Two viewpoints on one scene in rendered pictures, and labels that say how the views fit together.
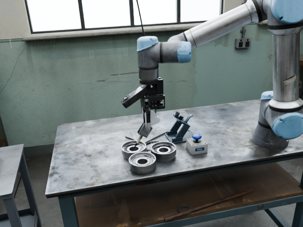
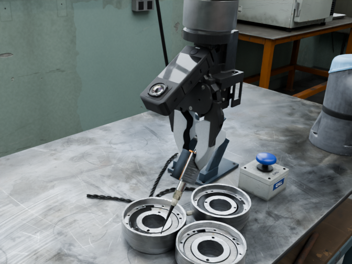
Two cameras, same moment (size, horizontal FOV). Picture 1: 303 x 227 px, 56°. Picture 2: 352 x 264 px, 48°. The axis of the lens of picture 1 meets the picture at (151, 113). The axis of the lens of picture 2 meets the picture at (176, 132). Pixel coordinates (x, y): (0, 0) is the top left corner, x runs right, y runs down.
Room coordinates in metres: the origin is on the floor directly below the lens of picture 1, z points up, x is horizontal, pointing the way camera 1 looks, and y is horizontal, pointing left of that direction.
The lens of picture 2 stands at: (0.59, 0.37, 1.23)
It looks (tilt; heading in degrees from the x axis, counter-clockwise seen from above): 24 degrees down; 325
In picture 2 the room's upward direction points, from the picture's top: 3 degrees clockwise
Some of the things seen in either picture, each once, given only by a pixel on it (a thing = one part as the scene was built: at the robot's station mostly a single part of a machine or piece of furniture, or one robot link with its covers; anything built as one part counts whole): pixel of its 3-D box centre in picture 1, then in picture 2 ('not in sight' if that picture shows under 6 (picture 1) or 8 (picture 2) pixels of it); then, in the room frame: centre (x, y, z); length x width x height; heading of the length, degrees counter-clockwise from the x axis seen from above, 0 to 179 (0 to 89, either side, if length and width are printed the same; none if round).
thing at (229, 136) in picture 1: (181, 135); (196, 164); (1.22, -0.14, 0.79); 1.20 x 0.60 x 0.02; 102
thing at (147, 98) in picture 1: (151, 93); (208, 70); (1.04, 0.00, 1.07); 0.09 x 0.08 x 0.12; 105
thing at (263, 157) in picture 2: (196, 139); (265, 166); (1.06, -0.19, 0.85); 0.04 x 0.04 x 0.05
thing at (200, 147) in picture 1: (198, 145); (264, 176); (1.06, -0.19, 0.82); 0.08 x 0.07 x 0.05; 102
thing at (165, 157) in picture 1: (163, 152); (220, 208); (1.02, -0.04, 0.82); 0.10 x 0.10 x 0.04
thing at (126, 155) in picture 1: (134, 150); (153, 225); (1.04, 0.08, 0.82); 0.10 x 0.10 x 0.04
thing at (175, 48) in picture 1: (175, 51); not in sight; (1.04, -0.10, 1.23); 0.11 x 0.11 x 0.08; 84
